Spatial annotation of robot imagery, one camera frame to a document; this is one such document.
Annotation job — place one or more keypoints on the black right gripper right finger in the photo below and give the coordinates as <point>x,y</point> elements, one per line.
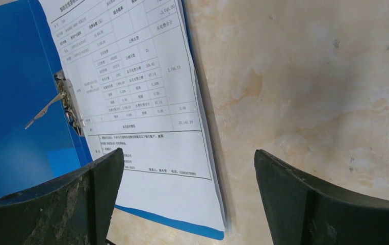
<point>303,209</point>

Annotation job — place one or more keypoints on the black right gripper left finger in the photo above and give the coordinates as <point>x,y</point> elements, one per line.
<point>75,208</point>

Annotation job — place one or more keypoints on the blue clip file folder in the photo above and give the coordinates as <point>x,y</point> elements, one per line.
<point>41,133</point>

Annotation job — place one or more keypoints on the Chinese printed paper sheet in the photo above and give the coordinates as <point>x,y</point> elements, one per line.
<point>133,76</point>

